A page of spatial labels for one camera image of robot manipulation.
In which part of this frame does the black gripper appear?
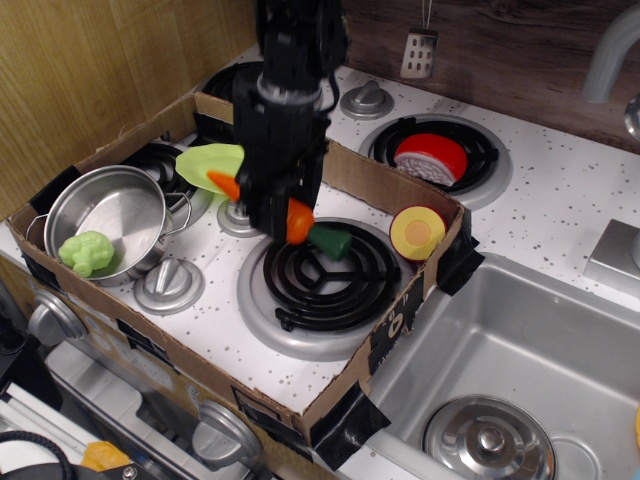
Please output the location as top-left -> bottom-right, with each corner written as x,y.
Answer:
233,74 -> 330,244

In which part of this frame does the orange toy carrot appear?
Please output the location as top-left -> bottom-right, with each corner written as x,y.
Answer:
207,170 -> 353,261

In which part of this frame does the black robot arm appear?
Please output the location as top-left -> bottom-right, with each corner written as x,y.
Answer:
232,1 -> 349,243

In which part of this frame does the light green plastic plate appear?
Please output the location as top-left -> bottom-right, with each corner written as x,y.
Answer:
176,143 -> 244,201

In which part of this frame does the silver stove knob centre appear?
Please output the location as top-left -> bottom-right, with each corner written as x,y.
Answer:
217,199 -> 260,238

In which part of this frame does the silver stove knob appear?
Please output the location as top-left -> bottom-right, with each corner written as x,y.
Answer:
134,258 -> 204,316
340,80 -> 395,120
217,199 -> 260,238

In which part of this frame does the front left black burner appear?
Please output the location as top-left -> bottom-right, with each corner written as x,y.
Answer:
122,142 -> 213,227

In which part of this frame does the black burner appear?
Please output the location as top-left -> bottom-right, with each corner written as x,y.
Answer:
122,142 -> 213,227
200,61 -> 263,104
358,114 -> 513,211
237,218 -> 415,362

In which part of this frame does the front right black burner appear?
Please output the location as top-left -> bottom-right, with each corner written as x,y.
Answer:
237,218 -> 415,362

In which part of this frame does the back left black burner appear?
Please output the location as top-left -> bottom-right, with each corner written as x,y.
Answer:
200,61 -> 263,104

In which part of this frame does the silver stove knob back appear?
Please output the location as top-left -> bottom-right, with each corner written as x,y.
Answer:
340,80 -> 395,120

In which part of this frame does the yellow red toy fruit half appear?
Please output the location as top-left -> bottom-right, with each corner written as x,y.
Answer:
389,205 -> 447,262

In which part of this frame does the silver stove knob front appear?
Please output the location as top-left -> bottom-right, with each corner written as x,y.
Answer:
134,258 -> 204,316

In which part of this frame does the red toy cheese wedge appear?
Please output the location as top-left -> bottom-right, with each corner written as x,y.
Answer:
393,133 -> 469,187

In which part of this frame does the silver metal pot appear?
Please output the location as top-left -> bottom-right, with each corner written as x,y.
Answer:
25,165 -> 192,286

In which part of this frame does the brown cardboard fence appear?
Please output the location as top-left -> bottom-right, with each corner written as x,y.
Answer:
6,91 -> 485,471

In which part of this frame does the hanging silver spatula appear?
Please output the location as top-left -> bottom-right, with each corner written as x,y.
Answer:
400,1 -> 439,80

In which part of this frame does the back right black burner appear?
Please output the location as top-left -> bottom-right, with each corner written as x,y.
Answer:
358,114 -> 513,211

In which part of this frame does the green toy broccoli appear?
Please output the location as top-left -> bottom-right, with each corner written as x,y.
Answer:
58,231 -> 115,278

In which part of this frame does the silver oven knob right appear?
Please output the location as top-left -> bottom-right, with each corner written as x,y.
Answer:
191,400 -> 262,471

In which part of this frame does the silver oven knob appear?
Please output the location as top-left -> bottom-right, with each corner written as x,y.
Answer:
28,289 -> 88,346
191,400 -> 262,471

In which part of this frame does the silver oven knob left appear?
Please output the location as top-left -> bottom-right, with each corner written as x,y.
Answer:
28,289 -> 88,346

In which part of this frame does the silver pot lid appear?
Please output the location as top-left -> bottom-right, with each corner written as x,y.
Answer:
422,395 -> 556,479

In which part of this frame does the yellow toy piece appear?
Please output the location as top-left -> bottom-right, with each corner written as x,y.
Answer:
80,441 -> 131,472

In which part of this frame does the silver sink basin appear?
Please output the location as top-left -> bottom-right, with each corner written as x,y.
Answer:
369,252 -> 640,480

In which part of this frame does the grey toy faucet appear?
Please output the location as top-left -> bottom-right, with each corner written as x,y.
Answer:
582,4 -> 639,103

